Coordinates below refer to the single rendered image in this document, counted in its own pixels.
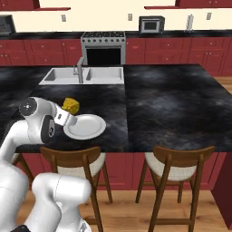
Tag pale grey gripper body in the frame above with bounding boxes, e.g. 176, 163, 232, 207
64, 113, 80, 128

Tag yellow cheese wedge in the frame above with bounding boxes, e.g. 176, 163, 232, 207
61, 97, 81, 116

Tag white round plate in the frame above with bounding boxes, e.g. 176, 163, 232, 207
63, 113, 107, 141

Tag wooden stool white cushion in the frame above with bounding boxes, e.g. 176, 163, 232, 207
134, 145, 217, 232
39, 146, 113, 232

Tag grey metal tap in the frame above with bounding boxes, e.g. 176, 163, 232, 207
72, 56, 86, 84

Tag white double sink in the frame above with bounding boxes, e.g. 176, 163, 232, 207
38, 66, 125, 86

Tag red island cabinet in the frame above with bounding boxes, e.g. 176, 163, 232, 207
17, 151, 232, 231

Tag red base cupboards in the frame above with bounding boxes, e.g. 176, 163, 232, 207
0, 38, 83, 67
124, 36, 232, 77

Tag steel range oven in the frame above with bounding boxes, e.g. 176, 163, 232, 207
80, 30, 127, 66

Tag black toaster appliance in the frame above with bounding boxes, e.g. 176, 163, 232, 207
0, 14, 17, 36

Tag white paper towel roll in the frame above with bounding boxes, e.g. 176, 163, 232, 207
185, 14, 195, 33

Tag red wall cupboards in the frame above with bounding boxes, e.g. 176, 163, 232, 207
143, 0, 232, 10
0, 0, 72, 12

